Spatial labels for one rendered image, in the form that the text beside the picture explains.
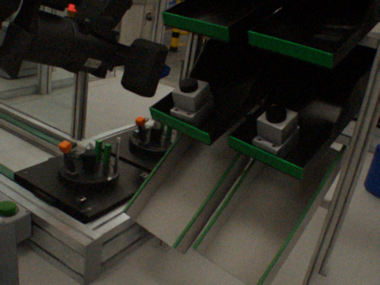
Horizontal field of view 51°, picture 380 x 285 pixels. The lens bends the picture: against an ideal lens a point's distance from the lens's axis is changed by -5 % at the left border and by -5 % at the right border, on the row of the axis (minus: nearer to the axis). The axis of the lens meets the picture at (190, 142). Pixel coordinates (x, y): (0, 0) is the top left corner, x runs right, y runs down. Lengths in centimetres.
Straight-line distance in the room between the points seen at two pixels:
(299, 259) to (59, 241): 54
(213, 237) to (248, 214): 7
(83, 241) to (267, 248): 32
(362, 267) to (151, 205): 55
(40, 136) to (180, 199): 57
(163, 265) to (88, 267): 17
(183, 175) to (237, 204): 12
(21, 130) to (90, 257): 59
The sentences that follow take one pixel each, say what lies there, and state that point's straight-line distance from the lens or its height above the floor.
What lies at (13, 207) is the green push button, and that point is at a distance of 86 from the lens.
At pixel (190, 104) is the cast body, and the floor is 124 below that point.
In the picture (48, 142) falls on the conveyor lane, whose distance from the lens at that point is 120.
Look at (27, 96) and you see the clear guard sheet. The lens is 133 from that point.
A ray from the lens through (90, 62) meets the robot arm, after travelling 49.
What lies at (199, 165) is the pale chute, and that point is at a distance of 79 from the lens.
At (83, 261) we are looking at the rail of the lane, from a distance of 80.
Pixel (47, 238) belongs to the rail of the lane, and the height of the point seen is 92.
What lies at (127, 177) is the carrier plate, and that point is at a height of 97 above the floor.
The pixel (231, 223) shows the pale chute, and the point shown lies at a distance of 74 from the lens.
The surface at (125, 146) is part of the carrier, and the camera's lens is 114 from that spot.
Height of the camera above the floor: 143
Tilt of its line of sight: 22 degrees down
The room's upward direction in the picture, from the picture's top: 9 degrees clockwise
